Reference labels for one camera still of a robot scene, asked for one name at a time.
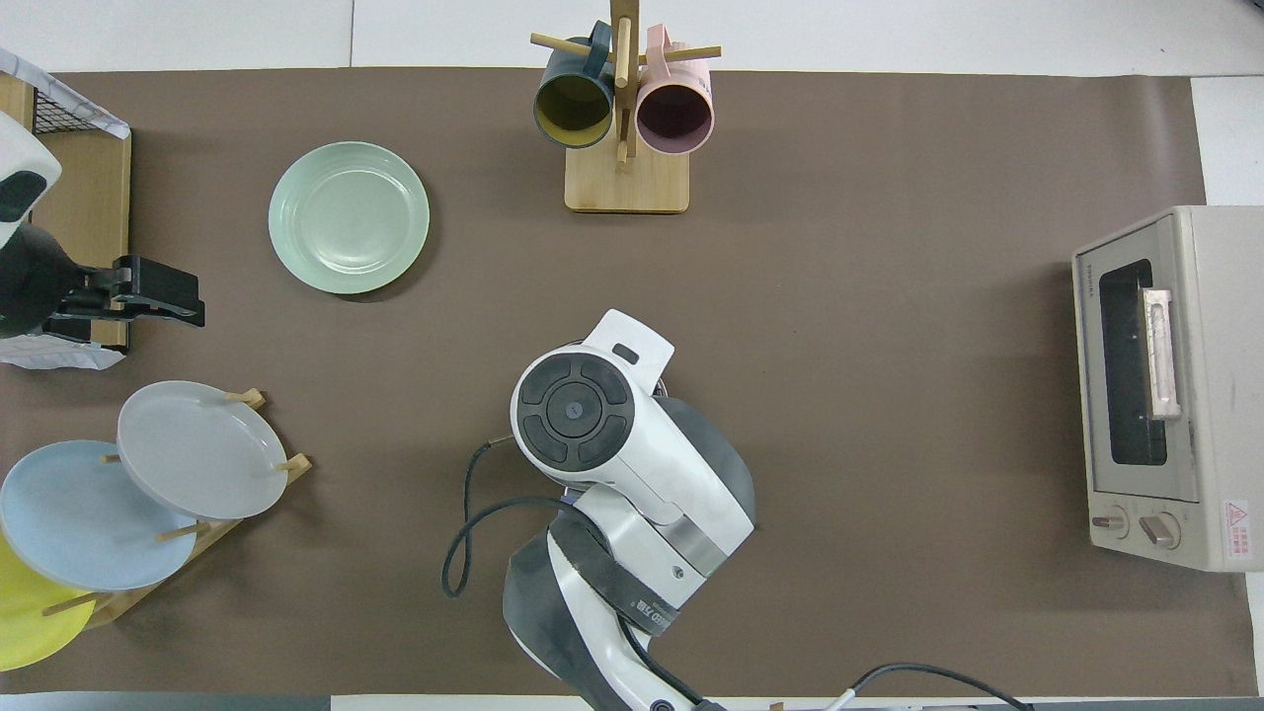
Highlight dark blue mug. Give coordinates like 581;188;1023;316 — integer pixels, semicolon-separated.
533;22;617;149

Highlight light blue plate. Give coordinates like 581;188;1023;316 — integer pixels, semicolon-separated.
0;440;198;592

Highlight white crumpled plastic sheet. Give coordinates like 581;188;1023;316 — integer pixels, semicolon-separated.
0;336;127;371

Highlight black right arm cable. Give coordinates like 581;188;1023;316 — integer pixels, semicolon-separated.
441;437;1038;711

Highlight black wire basket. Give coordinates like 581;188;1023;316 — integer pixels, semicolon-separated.
30;79;110;135

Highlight wooden mug tree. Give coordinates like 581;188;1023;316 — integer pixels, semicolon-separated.
530;0;722;214

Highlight light green plate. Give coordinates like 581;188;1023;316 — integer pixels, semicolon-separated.
269;141;432;295

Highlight grey plate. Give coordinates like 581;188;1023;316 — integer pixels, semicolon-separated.
117;381;289;520

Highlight brown paper table mat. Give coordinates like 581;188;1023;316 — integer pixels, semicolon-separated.
0;67;1260;697

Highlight wooden plate rack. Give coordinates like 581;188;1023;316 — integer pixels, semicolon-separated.
39;388;313;630

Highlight yellow plate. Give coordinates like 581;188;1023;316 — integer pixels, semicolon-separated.
0;533;97;672

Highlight wooden shelf boards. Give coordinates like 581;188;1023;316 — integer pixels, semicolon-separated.
0;74;132;352

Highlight pink mug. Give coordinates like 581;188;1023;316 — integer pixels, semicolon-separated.
635;25;715;156

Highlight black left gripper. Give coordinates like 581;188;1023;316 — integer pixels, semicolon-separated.
47;255;206;347

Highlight beige toaster oven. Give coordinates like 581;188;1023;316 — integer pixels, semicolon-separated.
1072;204;1264;573

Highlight white plastic bag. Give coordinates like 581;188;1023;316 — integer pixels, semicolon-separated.
0;47;131;139

